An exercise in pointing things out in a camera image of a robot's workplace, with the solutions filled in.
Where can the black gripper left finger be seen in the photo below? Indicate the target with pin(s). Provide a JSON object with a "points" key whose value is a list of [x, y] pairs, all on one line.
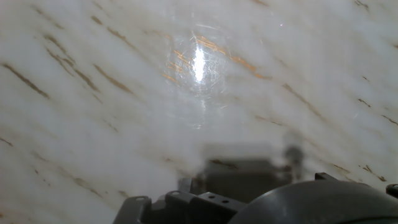
{"points": [[133, 210]]}

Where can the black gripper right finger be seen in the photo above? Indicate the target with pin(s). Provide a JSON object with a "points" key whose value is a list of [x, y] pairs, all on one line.
{"points": [[202, 208]]}

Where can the white marble pattern mat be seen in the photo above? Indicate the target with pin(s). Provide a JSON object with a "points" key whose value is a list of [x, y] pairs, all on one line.
{"points": [[124, 109]]}

